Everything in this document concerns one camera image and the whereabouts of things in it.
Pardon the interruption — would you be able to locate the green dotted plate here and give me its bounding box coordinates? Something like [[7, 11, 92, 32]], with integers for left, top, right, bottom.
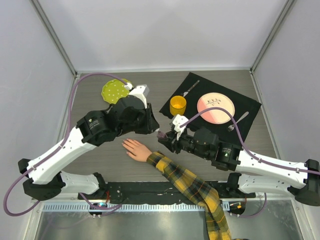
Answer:
[[101, 78, 130, 104]]

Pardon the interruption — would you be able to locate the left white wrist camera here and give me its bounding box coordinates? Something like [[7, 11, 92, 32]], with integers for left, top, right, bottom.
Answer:
[[124, 83, 150, 109]]

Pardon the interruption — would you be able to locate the white slotted cable duct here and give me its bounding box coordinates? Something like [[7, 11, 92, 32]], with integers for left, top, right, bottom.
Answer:
[[42, 202, 205, 213]]

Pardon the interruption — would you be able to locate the yellow plaid sleeve forearm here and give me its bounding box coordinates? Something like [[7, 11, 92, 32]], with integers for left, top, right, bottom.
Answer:
[[147, 152, 232, 240]]

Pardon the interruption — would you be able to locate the silver dark-handled knife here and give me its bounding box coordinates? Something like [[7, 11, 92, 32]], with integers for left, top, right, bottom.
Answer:
[[182, 80, 200, 97]]

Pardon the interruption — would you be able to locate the silver fork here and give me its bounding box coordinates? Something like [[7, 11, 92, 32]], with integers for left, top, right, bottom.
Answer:
[[227, 111, 249, 132]]

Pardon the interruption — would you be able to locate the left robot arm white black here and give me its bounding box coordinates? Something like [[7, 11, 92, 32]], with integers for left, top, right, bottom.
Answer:
[[18, 95, 160, 201]]

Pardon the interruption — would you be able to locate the pink white plate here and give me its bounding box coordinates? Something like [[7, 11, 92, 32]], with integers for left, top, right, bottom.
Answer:
[[196, 92, 236, 125]]

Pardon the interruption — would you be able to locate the purple nail polish bottle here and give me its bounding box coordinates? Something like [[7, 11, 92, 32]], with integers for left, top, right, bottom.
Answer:
[[157, 130, 167, 139]]

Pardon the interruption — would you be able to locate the black placemat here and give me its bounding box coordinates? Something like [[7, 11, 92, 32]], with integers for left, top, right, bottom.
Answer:
[[172, 72, 261, 145]]

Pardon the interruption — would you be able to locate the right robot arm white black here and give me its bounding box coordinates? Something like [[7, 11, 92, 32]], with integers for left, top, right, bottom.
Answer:
[[157, 128, 320, 207]]

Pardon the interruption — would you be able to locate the yellow cup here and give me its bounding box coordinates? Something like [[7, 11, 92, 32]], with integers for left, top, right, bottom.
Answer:
[[169, 95, 187, 116]]

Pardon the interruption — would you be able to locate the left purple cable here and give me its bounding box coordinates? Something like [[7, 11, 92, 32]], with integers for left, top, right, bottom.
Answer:
[[3, 72, 131, 217]]

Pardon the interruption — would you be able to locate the mannequin hand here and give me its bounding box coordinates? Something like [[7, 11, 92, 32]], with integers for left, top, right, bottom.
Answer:
[[122, 138, 152, 162]]

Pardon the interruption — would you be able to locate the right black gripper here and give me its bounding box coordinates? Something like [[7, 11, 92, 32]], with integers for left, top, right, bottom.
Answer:
[[159, 127, 211, 160]]

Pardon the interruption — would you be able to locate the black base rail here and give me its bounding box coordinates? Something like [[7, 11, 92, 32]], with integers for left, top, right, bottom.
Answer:
[[79, 181, 257, 205]]

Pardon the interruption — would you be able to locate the purple cable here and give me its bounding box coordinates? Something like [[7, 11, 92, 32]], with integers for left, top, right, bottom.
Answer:
[[183, 107, 320, 173], [3, 72, 131, 217]]

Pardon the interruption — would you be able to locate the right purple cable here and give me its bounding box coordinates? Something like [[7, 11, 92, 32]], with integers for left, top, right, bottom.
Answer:
[[183, 107, 320, 173]]

